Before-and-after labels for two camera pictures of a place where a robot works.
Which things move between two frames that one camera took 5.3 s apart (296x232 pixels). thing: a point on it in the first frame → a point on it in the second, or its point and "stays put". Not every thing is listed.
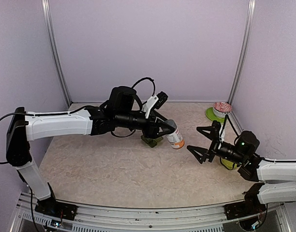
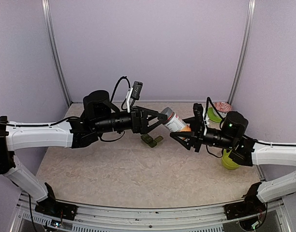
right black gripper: x=213 y=151 → x=197 y=136
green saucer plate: x=211 y=115 stays put
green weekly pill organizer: x=151 y=142 stays put
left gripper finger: x=164 y=129 → x=152 y=127
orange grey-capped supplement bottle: x=175 y=140 → x=174 y=122
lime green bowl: x=228 y=165 stays put
